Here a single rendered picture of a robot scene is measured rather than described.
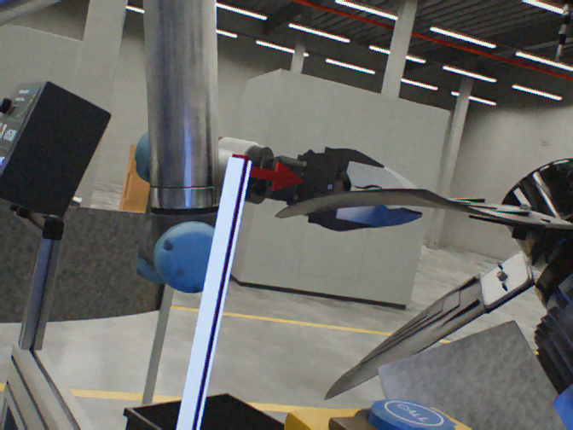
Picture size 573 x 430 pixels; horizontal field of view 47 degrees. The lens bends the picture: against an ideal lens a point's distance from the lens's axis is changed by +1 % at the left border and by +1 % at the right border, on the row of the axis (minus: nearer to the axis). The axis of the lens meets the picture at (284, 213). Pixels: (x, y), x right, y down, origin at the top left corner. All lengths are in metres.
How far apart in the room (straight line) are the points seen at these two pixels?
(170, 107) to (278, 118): 6.08
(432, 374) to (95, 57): 4.30
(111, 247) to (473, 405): 1.92
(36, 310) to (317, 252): 6.05
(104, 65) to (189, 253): 4.18
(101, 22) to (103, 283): 2.70
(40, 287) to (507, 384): 0.66
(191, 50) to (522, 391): 0.47
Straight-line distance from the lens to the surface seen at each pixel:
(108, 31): 4.85
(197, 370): 0.55
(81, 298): 2.44
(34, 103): 1.07
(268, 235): 6.80
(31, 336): 1.06
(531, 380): 0.70
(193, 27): 0.70
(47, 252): 1.04
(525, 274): 0.82
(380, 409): 0.33
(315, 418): 0.33
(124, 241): 2.50
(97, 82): 4.81
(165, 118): 0.69
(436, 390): 0.69
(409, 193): 0.52
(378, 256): 7.28
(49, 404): 0.87
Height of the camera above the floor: 1.18
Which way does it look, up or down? 3 degrees down
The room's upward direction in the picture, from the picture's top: 11 degrees clockwise
